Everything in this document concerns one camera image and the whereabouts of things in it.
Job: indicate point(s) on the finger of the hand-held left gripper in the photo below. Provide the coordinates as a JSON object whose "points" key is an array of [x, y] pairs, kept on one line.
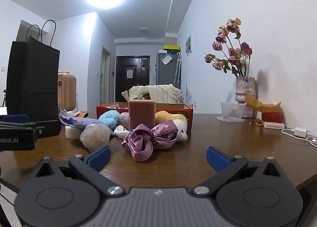
{"points": [[39, 131], [14, 118]]}

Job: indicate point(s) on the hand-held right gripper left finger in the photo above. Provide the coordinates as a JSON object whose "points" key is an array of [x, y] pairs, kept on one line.
{"points": [[99, 157]]}

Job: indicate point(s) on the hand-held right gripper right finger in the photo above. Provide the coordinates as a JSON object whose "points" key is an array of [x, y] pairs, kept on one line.
{"points": [[218, 159]]}

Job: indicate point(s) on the translucent mesh bath pouf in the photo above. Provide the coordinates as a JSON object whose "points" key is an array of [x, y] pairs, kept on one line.
{"points": [[94, 136]]}

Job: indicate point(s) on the white roll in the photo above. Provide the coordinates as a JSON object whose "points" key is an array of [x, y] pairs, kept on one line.
{"points": [[71, 133]]}

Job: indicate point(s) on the purple cloth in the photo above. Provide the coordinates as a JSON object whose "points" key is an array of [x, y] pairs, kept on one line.
{"points": [[74, 120]]}

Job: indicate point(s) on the blue fuzzy plush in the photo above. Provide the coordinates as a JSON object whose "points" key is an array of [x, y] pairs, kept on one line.
{"points": [[109, 118]]}

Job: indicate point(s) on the pink cloth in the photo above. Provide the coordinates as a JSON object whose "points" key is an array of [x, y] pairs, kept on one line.
{"points": [[143, 142]]}

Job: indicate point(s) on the lilac fuzzy plush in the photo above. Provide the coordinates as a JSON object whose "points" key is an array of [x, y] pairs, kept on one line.
{"points": [[124, 118]]}

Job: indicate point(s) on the red cardboard box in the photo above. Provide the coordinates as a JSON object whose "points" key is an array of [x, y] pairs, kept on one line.
{"points": [[105, 108]]}

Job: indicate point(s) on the brown sponge block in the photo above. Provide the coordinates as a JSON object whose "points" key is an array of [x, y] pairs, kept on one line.
{"points": [[142, 113]]}

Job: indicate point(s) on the yellow white plush toy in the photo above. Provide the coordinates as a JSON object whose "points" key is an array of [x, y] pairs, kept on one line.
{"points": [[171, 116]]}

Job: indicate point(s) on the white sock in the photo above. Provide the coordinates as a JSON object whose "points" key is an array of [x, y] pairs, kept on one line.
{"points": [[120, 130]]}

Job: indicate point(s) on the black paper bag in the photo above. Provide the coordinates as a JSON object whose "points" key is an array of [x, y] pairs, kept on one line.
{"points": [[32, 81]]}

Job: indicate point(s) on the pink suitcase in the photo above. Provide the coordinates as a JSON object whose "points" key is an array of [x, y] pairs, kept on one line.
{"points": [[66, 90]]}

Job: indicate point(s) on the clear plastic cup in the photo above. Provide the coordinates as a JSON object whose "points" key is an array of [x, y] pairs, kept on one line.
{"points": [[230, 110]]}

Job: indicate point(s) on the gold candy wrappers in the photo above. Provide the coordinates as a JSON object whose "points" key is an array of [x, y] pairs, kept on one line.
{"points": [[258, 122]]}

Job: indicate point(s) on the white flat box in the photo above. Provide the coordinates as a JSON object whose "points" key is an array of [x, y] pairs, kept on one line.
{"points": [[272, 125]]}

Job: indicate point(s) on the red flat box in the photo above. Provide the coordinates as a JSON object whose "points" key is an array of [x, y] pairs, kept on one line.
{"points": [[272, 117]]}

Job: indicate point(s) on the pink white textured vase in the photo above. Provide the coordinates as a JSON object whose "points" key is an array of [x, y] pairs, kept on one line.
{"points": [[245, 88]]}

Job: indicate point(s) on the light interior door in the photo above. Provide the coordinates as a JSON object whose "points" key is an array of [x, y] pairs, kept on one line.
{"points": [[106, 76]]}

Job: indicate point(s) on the beige jacket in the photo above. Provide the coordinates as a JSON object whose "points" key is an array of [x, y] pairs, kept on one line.
{"points": [[161, 93]]}

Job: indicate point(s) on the white charger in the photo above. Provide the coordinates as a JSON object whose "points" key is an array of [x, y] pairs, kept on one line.
{"points": [[301, 132]]}

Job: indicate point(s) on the dark brown entrance door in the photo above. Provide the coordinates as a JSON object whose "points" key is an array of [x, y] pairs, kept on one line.
{"points": [[123, 73]]}

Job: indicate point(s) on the white paper on door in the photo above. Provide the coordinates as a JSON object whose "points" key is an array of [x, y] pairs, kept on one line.
{"points": [[130, 74]]}

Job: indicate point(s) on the white folded umbrella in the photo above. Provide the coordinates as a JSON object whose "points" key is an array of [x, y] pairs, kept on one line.
{"points": [[177, 68]]}

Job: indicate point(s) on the grey fridge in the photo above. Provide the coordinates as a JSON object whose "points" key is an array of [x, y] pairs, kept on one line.
{"points": [[163, 73]]}

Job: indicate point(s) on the dried pink roses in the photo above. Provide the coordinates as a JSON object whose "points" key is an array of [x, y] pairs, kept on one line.
{"points": [[232, 53]]}

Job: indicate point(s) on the clear plastic bag on fridge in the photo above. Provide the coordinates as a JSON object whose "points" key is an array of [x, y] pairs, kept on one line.
{"points": [[166, 59]]}

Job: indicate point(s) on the yellow box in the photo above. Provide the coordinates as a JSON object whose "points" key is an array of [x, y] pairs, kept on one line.
{"points": [[172, 47]]}

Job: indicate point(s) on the small hallway ceiling lamp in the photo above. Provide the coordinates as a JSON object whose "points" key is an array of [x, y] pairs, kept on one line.
{"points": [[144, 29]]}

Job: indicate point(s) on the framed wall picture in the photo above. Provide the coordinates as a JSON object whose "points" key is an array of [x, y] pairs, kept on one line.
{"points": [[188, 45]]}

